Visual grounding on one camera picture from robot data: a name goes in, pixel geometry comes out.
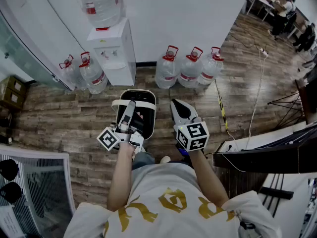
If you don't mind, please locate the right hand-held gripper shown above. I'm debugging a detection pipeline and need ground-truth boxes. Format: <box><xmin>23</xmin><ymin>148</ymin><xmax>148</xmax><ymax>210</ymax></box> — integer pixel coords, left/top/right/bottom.
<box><xmin>169</xmin><ymin>98</ymin><xmax>210</xmax><ymax>153</ymax></box>

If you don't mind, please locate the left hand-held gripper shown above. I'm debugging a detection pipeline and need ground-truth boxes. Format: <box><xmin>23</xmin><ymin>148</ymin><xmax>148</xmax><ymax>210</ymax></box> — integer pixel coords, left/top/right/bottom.
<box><xmin>96</xmin><ymin>100</ymin><xmax>146</xmax><ymax>154</ymax></box>

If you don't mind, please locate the black container with cream rim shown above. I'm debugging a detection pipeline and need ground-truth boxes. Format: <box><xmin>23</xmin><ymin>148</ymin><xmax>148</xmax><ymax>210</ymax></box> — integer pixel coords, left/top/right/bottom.
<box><xmin>111</xmin><ymin>88</ymin><xmax>158</xmax><ymax>141</ymax></box>

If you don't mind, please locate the person's left forearm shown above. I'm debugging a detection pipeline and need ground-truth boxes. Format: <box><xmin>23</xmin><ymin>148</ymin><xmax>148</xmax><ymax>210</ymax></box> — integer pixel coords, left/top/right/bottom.
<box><xmin>106</xmin><ymin>140</ymin><xmax>140</xmax><ymax>212</ymax></box>

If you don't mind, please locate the person's right forearm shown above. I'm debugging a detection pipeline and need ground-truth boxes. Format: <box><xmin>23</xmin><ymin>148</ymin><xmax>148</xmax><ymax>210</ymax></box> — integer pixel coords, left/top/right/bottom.
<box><xmin>189</xmin><ymin>148</ymin><xmax>230</xmax><ymax>209</ymax></box>

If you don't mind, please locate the yellow black striped floor strip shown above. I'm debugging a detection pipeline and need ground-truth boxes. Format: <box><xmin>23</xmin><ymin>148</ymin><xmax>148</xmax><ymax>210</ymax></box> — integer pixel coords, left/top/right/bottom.
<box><xmin>213</xmin><ymin>79</ymin><xmax>230</xmax><ymax>133</ymax></box>

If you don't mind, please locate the wooden floor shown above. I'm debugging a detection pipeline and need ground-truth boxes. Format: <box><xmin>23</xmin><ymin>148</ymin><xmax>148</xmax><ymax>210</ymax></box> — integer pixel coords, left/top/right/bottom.
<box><xmin>0</xmin><ymin>0</ymin><xmax>317</xmax><ymax>209</ymax></box>

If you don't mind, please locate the person's grey trouser leg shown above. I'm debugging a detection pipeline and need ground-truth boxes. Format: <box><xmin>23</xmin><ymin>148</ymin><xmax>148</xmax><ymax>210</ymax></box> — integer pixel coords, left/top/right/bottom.
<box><xmin>131</xmin><ymin>152</ymin><xmax>156</xmax><ymax>171</ymax></box>

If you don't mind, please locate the white water dispenser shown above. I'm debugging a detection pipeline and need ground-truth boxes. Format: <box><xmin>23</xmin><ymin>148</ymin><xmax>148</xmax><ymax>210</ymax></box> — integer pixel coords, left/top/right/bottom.
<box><xmin>86</xmin><ymin>17</ymin><xmax>137</xmax><ymax>87</ymax></box>

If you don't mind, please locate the white socket box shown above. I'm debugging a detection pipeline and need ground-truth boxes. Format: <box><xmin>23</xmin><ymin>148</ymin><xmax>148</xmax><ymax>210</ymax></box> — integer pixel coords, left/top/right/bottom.
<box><xmin>217</xmin><ymin>139</ymin><xmax>249</xmax><ymax>154</ymax></box>

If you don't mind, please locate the dark wooden desk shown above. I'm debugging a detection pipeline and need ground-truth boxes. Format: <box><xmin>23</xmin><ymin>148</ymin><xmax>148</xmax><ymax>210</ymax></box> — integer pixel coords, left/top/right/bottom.
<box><xmin>212</xmin><ymin>122</ymin><xmax>317</xmax><ymax>175</ymax></box>

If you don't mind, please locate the white shirt with gold print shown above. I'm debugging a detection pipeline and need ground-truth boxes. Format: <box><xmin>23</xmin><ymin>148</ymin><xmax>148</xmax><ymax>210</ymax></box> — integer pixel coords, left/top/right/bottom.
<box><xmin>63</xmin><ymin>162</ymin><xmax>281</xmax><ymax>238</ymax></box>

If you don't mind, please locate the black tripod stand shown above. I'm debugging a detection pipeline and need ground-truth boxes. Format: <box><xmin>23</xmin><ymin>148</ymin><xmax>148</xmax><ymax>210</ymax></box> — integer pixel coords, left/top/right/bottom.
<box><xmin>267</xmin><ymin>91</ymin><xmax>307</xmax><ymax>129</ymax></box>

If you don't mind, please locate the large clear water bottle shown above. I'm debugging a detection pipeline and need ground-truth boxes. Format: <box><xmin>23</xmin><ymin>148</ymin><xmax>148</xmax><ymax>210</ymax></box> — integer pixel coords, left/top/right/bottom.
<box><xmin>67</xmin><ymin>0</ymin><xmax>126</xmax><ymax>31</ymax></box>

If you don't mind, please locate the frosted glass door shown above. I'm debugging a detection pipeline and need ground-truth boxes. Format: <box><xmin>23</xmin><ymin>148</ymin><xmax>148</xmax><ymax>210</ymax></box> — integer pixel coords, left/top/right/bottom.
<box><xmin>0</xmin><ymin>8</ymin><xmax>76</xmax><ymax>92</ymax></box>

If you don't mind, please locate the brown cardboard box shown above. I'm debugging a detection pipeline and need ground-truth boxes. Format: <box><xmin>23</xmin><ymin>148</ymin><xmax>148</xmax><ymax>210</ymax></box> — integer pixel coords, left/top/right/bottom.
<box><xmin>0</xmin><ymin>75</ymin><xmax>28</xmax><ymax>97</ymax></box>
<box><xmin>0</xmin><ymin>87</ymin><xmax>26</xmax><ymax>112</ymax></box>

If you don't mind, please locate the white table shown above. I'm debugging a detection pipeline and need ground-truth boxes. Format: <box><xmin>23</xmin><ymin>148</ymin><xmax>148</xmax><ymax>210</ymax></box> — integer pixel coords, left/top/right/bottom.
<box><xmin>246</xmin><ymin>0</ymin><xmax>276</xmax><ymax>22</ymax></box>

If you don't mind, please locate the water jug with red handle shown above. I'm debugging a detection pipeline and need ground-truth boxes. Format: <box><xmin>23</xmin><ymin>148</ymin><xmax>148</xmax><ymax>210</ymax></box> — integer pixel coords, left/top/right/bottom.
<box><xmin>198</xmin><ymin>46</ymin><xmax>225</xmax><ymax>85</ymax></box>
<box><xmin>177</xmin><ymin>46</ymin><xmax>204</xmax><ymax>89</ymax></box>
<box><xmin>58</xmin><ymin>54</ymin><xmax>88</xmax><ymax>92</ymax></box>
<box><xmin>155</xmin><ymin>45</ymin><xmax>181</xmax><ymax>90</ymax></box>
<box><xmin>79</xmin><ymin>51</ymin><xmax>108</xmax><ymax>95</ymax></box>

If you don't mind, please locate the white power cable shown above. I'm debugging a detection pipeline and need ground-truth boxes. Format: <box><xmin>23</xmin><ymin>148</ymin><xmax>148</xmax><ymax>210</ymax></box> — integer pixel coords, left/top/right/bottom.
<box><xmin>221</xmin><ymin>49</ymin><xmax>269</xmax><ymax>173</ymax></box>

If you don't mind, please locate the white wire rack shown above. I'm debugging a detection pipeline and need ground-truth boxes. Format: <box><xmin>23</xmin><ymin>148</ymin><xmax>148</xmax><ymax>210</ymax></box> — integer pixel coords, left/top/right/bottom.
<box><xmin>0</xmin><ymin>147</ymin><xmax>76</xmax><ymax>238</ymax></box>

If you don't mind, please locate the black cable bundle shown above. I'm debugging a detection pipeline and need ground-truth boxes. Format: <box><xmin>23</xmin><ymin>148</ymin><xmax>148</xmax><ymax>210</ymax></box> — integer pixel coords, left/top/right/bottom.
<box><xmin>259</xmin><ymin>173</ymin><xmax>295</xmax><ymax>218</ymax></box>

